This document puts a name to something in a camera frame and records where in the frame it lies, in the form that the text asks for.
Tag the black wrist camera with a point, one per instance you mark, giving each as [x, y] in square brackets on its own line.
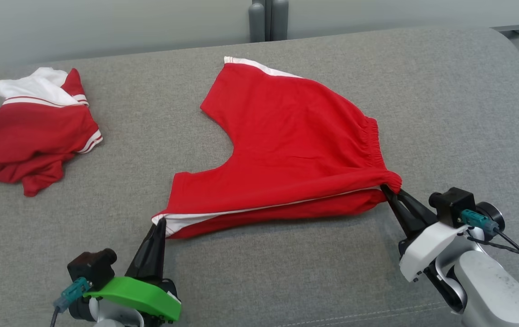
[91, 268]
[452, 204]

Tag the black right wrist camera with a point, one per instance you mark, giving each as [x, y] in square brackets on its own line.
[452, 204]

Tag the red and white basketball jersey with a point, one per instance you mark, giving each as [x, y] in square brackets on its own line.
[27, 141]

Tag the teal camera connector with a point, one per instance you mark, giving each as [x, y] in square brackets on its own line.
[477, 221]
[72, 294]

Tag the red shorts with white trim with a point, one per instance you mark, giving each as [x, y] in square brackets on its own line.
[286, 150]

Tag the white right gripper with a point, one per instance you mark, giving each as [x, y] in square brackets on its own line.
[423, 250]

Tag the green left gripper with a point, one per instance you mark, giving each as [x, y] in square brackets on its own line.
[141, 295]

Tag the teal right camera connector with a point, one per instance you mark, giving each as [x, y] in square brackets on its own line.
[477, 221]

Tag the teal left camera connector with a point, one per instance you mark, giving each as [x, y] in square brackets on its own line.
[72, 294]

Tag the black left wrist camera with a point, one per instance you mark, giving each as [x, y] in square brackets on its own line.
[91, 268]

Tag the grey partition post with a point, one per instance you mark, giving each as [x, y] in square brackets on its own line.
[268, 18]

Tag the grey fabric sofa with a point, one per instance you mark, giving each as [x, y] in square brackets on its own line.
[286, 281]

